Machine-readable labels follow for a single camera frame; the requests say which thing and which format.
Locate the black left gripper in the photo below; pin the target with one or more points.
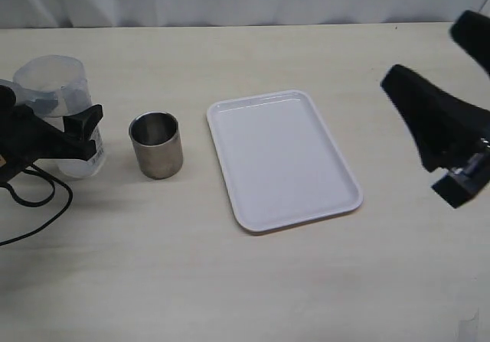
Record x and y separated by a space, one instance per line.
25 137

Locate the translucent plastic measuring jug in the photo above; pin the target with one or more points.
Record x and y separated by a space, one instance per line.
55 86

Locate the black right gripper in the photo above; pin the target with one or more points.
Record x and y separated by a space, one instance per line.
447 132

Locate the white plastic tray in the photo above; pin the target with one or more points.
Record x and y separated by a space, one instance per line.
280 163

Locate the stainless steel cup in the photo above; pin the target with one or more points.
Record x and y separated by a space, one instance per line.
156 141

